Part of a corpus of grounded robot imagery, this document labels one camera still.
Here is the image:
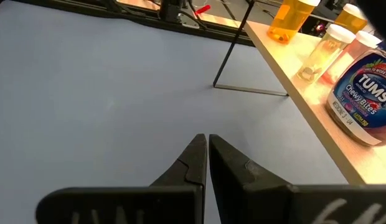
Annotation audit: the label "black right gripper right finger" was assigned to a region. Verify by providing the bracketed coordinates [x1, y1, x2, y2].
[207, 133, 386, 224]

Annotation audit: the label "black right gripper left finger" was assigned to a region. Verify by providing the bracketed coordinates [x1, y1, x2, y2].
[35, 133, 209, 224]

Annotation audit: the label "blue Tums bottle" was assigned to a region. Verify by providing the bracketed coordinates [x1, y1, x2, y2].
[325, 48, 386, 147]

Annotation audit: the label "small clear yellow pill bottle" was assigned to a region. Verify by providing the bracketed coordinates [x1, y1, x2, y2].
[296, 24, 357, 84]

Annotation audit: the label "small pink pill bottle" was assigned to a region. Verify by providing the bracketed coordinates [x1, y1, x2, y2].
[320, 30, 383, 85]

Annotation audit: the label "large orange pill bottle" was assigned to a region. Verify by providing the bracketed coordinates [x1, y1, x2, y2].
[266, 0, 321, 45]

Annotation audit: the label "small orange pill bottle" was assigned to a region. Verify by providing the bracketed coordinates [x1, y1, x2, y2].
[334, 2, 368, 34]

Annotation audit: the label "wooden shelf black metal legs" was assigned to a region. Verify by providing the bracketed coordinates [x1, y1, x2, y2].
[212, 0, 386, 186]

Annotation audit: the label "blue-grey table mat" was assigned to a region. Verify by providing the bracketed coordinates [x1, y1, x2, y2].
[0, 0, 349, 224]

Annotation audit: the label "black aluminium rig frame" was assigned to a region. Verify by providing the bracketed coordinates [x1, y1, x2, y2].
[12, 0, 255, 47]

